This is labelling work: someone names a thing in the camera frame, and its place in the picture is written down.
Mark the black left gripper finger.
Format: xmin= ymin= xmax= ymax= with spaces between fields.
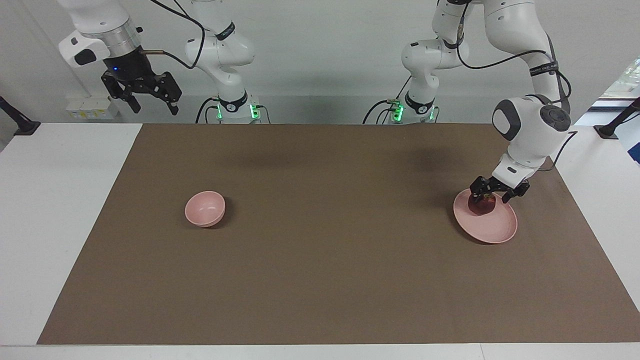
xmin=469 ymin=175 xmax=489 ymax=205
xmin=501 ymin=182 xmax=531 ymax=205

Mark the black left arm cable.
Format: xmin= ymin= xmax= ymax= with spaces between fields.
xmin=452 ymin=15 xmax=574 ymax=117

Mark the black base cable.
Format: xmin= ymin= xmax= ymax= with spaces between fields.
xmin=363 ymin=75 xmax=412 ymax=125
xmin=195 ymin=97 xmax=221 ymax=124

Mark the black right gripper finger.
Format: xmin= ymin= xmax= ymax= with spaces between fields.
xmin=118 ymin=84 xmax=142 ymax=114
xmin=155 ymin=72 xmax=182 ymax=116

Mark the brown table mat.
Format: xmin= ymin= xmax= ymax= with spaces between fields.
xmin=36 ymin=123 xmax=640 ymax=346

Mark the pink bowl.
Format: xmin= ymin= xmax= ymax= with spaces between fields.
xmin=184 ymin=190 xmax=226 ymax=228

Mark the pink plate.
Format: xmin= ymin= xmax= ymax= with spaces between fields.
xmin=453 ymin=188 xmax=519 ymax=245

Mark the blue box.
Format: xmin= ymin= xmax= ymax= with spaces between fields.
xmin=624 ymin=131 xmax=640 ymax=166

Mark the black camera stand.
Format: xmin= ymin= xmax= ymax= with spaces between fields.
xmin=594 ymin=97 xmax=640 ymax=140
xmin=0 ymin=95 xmax=42 ymax=137

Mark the dark red apple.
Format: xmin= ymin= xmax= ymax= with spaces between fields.
xmin=468 ymin=194 xmax=497 ymax=217

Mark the black left base cable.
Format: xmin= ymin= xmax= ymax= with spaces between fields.
xmin=363 ymin=75 xmax=412 ymax=125

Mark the black right base cable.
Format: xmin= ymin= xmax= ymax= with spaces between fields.
xmin=195 ymin=97 xmax=221 ymax=124

